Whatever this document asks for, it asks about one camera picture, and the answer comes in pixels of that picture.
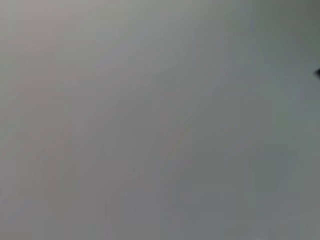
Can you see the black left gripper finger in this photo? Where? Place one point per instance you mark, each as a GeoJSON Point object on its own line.
{"type": "Point", "coordinates": [318, 73]}

